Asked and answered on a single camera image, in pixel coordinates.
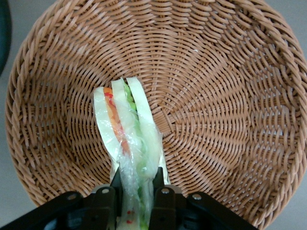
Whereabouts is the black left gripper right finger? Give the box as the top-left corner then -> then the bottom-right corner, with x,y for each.
149,166 -> 259,230

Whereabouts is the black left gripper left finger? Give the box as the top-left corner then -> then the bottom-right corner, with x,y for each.
0,167 -> 123,230

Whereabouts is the triangle sandwich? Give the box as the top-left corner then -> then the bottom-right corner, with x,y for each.
93,76 -> 170,230

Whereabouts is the round shallow wicker basket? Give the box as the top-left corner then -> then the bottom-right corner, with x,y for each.
4,0 -> 307,230

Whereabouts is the black and yellow control box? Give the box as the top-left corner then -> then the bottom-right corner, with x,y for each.
0,0 -> 12,75

